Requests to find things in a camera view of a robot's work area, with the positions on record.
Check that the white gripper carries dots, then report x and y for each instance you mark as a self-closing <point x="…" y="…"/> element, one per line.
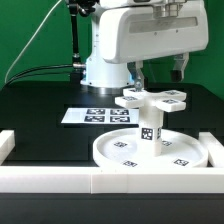
<point x="134" y="33"/>

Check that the white cross table base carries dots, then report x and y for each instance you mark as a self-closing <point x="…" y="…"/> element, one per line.
<point x="168" y="101"/>

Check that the white round table top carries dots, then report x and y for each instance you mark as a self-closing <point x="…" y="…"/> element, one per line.
<point x="119" y="149"/>

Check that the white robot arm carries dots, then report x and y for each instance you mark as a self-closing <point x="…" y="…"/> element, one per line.
<point x="104" y="77"/>

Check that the white marker sheet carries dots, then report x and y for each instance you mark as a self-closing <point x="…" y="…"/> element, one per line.
<point x="100" y="116"/>

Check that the white right fence block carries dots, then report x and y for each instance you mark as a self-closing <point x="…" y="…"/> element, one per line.
<point x="214" y="147"/>

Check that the white fence block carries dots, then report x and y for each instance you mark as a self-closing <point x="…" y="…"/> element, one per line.
<point x="214" y="147"/>
<point x="7" y="143"/>

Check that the white left fence block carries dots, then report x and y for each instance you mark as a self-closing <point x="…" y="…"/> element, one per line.
<point x="7" y="143"/>

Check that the white front fence bar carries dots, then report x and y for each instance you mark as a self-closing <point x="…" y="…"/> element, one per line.
<point x="93" y="180"/>

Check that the black camera stand pole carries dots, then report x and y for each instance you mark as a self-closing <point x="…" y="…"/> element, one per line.
<point x="84" y="8"/>

